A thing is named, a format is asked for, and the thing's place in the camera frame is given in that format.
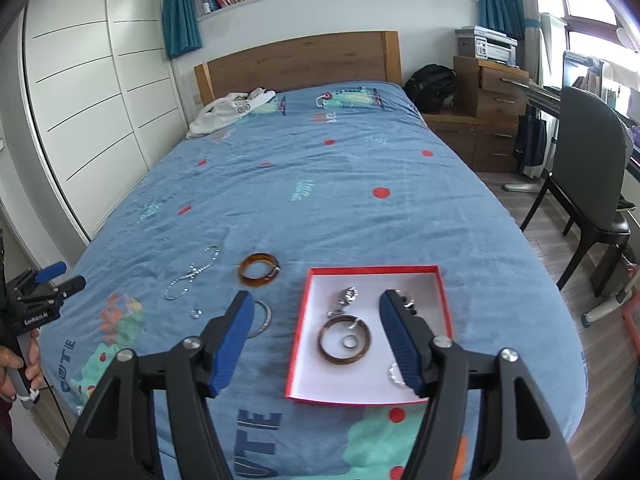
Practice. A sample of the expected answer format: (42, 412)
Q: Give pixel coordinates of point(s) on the desk with metal edge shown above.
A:
(547, 100)

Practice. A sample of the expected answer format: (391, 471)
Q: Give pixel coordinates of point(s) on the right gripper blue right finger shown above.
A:
(517, 435)

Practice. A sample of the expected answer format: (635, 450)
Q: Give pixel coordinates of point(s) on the twisted silver hoop small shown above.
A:
(406, 299)

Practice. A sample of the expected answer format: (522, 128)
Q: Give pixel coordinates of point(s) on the wooden headboard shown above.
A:
(303, 62)

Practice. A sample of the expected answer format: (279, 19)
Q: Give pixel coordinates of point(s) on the white printer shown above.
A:
(486, 44)

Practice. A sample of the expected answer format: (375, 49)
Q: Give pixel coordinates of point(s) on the black backpack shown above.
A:
(429, 87)

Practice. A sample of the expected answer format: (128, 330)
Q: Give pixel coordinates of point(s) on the silver pendant charm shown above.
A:
(346, 297)

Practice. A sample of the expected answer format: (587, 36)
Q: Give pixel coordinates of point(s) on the thin silver bangle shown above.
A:
(267, 315)

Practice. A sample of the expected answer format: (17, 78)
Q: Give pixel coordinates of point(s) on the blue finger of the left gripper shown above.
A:
(47, 294)
(49, 273)

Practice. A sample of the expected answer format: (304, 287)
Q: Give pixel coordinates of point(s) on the person's left hand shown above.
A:
(30, 361)

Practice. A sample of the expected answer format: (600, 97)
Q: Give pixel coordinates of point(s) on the twisted silver hoop large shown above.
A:
(396, 376)

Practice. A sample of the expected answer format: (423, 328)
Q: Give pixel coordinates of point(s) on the teal curtain left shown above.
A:
(180, 28)

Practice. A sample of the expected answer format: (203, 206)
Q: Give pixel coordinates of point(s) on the dark desk chair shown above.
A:
(587, 174)

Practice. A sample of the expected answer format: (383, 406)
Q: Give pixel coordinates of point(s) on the white sliding wardrobe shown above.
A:
(103, 96)

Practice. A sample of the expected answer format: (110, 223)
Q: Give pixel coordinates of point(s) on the dark blue hanging bag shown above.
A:
(530, 145)

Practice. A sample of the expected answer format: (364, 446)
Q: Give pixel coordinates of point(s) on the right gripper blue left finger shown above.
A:
(115, 436)

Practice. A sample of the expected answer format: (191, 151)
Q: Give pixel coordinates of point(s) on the amber bangle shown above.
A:
(258, 269)

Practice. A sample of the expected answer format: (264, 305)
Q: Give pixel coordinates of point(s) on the blue cartoon bed sheet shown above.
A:
(347, 175)

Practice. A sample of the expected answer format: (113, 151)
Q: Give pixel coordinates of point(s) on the red jewelry box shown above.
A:
(367, 382)

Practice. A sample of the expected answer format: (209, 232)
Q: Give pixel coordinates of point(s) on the white garment on bed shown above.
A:
(227, 110)

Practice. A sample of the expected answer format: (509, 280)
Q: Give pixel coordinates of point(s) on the wooden drawer cabinet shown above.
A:
(482, 124)

